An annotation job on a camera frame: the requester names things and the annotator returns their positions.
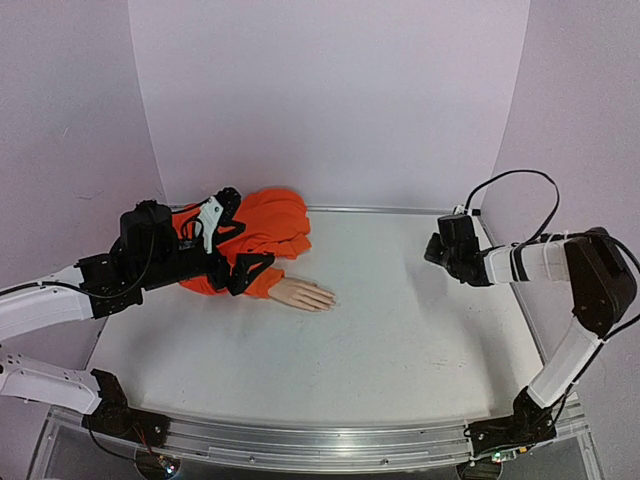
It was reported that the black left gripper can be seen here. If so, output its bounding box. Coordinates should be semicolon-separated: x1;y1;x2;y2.
140;235;277;296

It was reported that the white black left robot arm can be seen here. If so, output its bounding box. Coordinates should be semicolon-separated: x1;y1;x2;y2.
1;189;275;445

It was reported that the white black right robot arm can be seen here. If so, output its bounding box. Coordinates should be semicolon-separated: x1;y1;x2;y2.
424;214;639;461

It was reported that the orange sweatshirt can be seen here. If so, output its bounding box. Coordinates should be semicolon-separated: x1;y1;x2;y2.
172;188;312;299

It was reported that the mannequin hand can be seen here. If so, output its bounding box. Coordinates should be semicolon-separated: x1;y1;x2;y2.
268;277;336;312

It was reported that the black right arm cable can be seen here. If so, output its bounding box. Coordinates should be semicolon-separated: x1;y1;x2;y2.
462;168;640;341

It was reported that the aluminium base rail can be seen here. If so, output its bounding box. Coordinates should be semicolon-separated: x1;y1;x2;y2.
28;397;602;479

